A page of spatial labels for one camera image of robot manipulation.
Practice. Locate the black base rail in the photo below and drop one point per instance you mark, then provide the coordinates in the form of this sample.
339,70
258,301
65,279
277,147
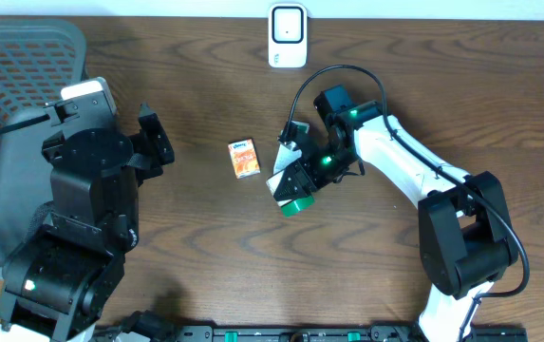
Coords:
383,333

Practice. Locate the orange tissue pack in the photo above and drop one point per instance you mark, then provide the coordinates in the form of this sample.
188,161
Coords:
244,158

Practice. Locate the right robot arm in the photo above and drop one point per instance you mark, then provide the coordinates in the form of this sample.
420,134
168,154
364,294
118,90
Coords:
466,239

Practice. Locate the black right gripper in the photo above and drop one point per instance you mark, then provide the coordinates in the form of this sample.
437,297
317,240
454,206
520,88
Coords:
305,177

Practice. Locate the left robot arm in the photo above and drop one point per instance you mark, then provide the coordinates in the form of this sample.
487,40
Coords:
76,214

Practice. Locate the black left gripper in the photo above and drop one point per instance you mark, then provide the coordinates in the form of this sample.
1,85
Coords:
141,162

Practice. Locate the dark grey mesh basket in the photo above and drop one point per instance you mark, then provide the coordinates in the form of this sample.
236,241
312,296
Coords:
37,59

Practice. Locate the green lidded white jar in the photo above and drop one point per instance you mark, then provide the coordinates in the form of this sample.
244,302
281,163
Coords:
293,207

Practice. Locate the white barcode scanner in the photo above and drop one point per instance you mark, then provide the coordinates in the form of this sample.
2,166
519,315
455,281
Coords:
287,35

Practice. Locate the white green carton box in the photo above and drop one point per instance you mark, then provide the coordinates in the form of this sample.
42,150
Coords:
287,153

